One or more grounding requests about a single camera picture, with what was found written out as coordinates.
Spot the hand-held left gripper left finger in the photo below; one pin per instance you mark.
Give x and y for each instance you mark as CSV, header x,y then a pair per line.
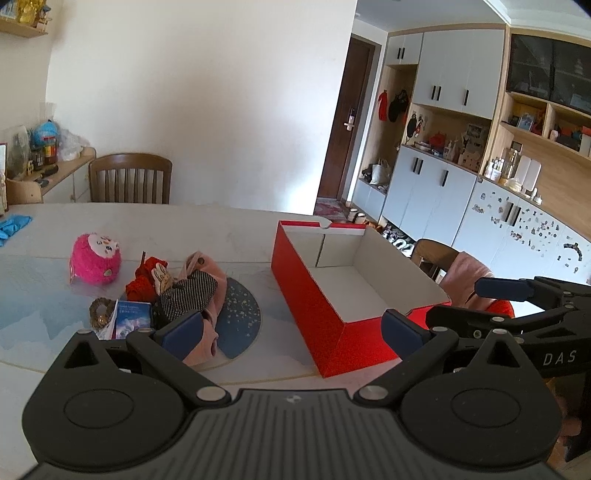
x,y
182,334

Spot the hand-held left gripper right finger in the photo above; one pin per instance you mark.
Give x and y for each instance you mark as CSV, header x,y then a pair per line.
x,y
401,339

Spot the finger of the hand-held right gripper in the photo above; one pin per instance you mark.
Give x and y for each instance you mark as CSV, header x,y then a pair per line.
x,y
503,288
461,318

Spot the black dotted pouch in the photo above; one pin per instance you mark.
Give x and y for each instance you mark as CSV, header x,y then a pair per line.
x,y
189,290

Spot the blue tissue pack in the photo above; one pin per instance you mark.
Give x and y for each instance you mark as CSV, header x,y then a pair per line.
x,y
134,316

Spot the red scarf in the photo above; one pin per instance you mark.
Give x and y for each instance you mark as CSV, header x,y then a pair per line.
x,y
138,288

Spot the pink knit hat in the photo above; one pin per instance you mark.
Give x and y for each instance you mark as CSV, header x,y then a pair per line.
x,y
214,277

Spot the red cardboard box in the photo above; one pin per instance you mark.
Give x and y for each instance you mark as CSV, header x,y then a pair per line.
x,y
304,304

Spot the pink plush toy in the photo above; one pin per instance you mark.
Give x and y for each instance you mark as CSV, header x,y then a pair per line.
x,y
92,263

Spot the red cloth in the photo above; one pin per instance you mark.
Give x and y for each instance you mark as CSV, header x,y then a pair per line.
x,y
501,308

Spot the chair with pink cloth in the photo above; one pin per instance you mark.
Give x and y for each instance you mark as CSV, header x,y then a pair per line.
x,y
464,277

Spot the small white plush toy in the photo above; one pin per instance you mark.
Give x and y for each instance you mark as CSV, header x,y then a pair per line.
x,y
160,277

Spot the wooden chair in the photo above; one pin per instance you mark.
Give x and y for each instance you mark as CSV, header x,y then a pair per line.
x,y
129,161
429,254

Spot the black and white shoes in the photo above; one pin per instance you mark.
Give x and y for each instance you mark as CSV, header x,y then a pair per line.
x,y
397,240

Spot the white containers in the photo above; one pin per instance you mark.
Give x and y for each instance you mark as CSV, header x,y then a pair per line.
x,y
528,173

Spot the glass jar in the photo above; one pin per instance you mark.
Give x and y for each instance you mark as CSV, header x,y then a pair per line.
x,y
510,164

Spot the wooden desk organizer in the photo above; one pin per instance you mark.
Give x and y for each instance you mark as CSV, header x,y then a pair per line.
x,y
471,159

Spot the red patterned rug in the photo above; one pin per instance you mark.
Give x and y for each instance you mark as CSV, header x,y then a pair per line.
x,y
332,208

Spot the red teapot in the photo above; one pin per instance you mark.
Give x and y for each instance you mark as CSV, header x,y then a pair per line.
x,y
436,138

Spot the white tote bag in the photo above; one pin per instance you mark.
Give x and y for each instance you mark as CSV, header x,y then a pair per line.
x,y
379,175

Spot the white sideboard with wooden top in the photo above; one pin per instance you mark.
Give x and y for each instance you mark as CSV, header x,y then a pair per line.
x,y
69,184

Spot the brown door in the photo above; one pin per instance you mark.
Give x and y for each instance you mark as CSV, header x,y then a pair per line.
x,y
341,152

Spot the blue gloves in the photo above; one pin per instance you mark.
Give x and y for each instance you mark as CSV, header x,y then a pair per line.
x,y
11,228

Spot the white plastic bag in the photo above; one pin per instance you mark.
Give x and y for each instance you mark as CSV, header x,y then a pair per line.
x,y
71,147

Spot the red hanging garment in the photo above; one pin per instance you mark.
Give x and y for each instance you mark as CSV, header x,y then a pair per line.
x,y
382,106

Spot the dark jar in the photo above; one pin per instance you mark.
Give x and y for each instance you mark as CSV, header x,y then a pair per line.
x,y
50,154

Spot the yellow items on shelf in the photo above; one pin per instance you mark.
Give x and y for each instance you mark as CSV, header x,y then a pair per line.
x,y
27,11

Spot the white and wood wall cabinet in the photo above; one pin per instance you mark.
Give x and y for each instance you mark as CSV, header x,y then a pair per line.
x,y
438,194

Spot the wooden wall shelf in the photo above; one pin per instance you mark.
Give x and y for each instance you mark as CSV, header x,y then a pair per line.
x,y
23,26

